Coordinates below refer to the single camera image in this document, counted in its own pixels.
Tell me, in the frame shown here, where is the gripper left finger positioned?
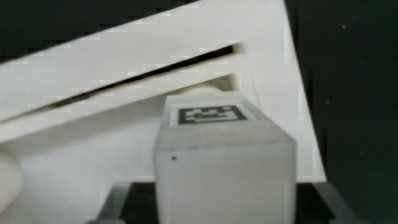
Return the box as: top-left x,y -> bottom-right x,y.
88,182 -> 157,224

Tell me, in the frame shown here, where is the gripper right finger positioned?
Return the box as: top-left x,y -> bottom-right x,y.
296,183 -> 363,224

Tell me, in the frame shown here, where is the white table leg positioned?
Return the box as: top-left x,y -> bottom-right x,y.
0,150 -> 24,224
155,86 -> 298,224

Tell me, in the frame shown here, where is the white square table top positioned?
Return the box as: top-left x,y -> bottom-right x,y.
0,75 -> 194,224

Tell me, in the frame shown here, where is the white right fence piece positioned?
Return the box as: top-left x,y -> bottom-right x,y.
0,0 -> 326,182

